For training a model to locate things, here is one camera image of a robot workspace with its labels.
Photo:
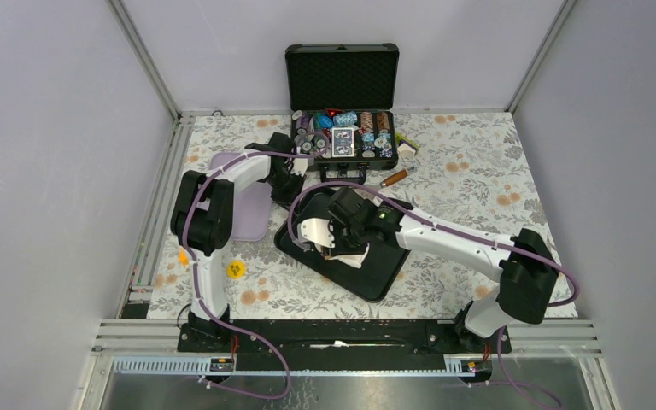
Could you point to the black baking tray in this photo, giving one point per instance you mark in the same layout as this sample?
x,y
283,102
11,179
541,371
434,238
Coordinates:
x,y
371,282

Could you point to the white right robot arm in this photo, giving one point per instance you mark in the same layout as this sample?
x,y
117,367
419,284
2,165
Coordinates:
x,y
520,265

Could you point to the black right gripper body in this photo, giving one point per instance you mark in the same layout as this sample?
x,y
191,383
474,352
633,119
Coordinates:
x,y
348,237

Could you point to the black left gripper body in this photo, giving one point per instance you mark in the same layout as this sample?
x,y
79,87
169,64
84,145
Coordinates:
x,y
284,185

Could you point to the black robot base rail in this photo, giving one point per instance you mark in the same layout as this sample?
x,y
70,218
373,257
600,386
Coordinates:
x,y
261,335

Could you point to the metal dough scraper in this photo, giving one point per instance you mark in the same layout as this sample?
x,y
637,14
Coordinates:
x,y
393,179

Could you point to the blue playing card deck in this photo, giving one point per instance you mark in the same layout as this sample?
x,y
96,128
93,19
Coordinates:
x,y
342,142

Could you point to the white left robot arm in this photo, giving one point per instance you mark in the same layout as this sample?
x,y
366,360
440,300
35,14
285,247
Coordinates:
x,y
203,216

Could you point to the wooden rolling pin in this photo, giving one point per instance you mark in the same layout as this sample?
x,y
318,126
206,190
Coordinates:
x,y
327,253

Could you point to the black poker chip case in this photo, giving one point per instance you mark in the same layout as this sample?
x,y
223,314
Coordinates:
x,y
344,85

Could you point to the yellow round token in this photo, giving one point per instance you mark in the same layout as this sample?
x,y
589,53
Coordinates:
x,y
235,270

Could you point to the white dough disc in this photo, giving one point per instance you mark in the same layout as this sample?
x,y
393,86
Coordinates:
x,y
354,258

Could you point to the purple plastic tray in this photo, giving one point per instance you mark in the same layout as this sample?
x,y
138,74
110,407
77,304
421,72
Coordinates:
x,y
239,207

